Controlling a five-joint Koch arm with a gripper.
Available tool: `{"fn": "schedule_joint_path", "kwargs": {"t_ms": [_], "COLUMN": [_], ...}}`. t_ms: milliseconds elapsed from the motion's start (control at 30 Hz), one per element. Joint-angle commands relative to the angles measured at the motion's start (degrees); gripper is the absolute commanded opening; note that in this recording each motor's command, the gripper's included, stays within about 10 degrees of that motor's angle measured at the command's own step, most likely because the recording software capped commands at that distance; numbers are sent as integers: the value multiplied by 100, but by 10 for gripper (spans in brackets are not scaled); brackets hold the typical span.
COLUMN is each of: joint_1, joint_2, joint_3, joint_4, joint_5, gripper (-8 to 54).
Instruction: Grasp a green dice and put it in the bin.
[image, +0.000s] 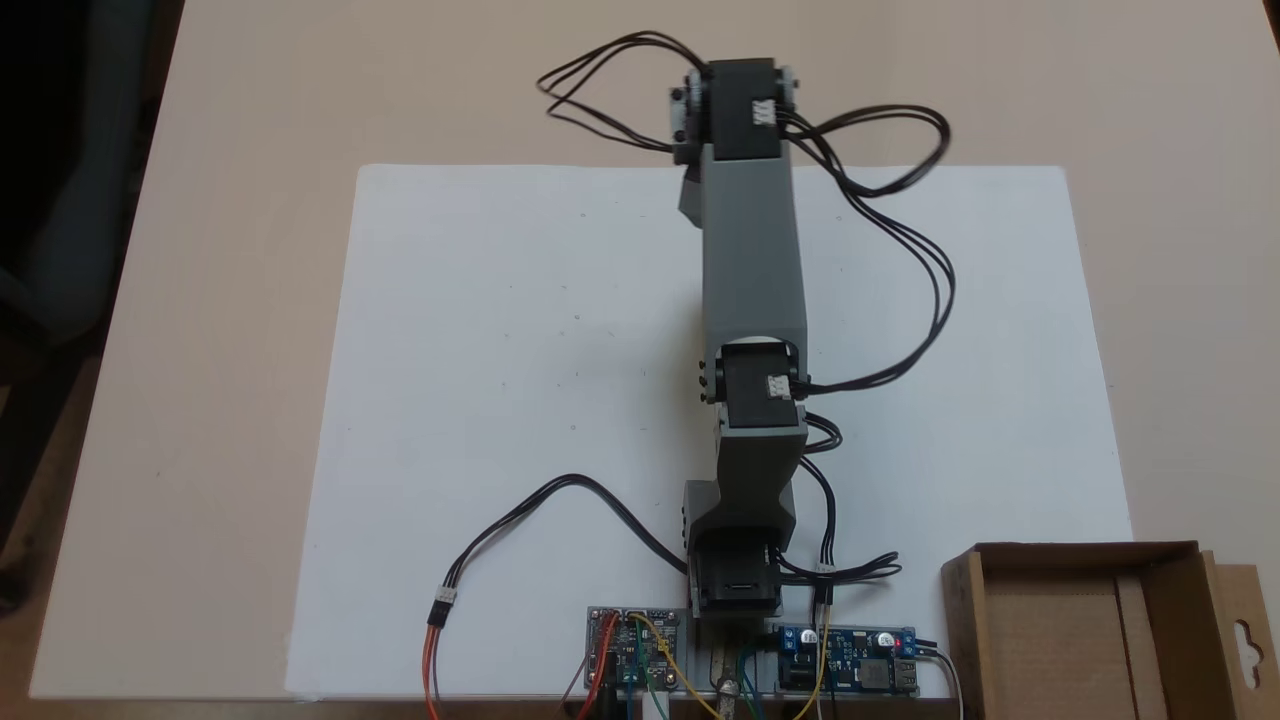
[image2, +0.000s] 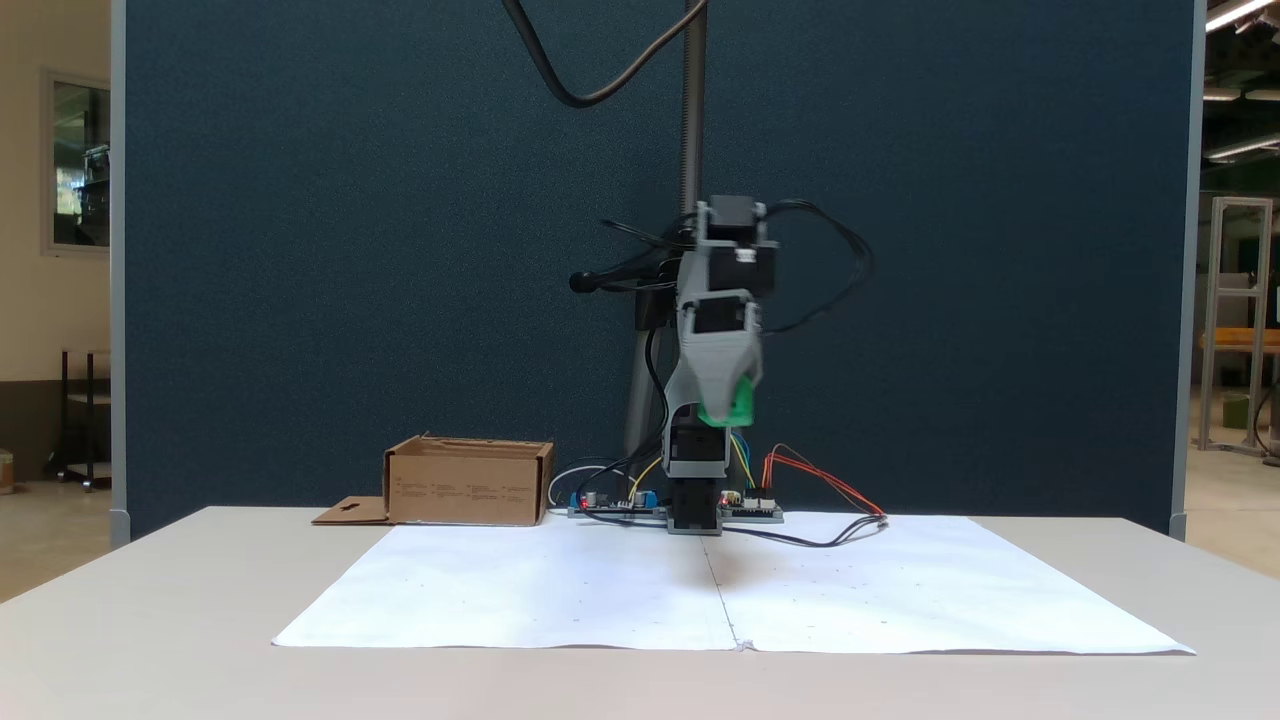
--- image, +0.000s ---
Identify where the grey motor controller board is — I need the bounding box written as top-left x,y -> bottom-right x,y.
586,605 -> 692,694

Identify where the short black servo wire loop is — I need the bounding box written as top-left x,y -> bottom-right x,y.
536,31 -> 707,154

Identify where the blue power converter board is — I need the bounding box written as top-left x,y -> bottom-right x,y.
775,624 -> 920,698

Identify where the small black wire loop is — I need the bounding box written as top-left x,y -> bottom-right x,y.
774,408 -> 904,613

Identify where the black cable on table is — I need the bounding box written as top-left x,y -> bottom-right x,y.
436,473 -> 692,607

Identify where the white cable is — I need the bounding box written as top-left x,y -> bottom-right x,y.
933,648 -> 967,720

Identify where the brown cardboard box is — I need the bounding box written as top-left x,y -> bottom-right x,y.
939,540 -> 1280,720

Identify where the white paper sheet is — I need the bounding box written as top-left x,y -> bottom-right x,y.
284,163 -> 1137,702

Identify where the long black servo wire loop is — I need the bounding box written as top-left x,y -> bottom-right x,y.
779,104 -> 957,393

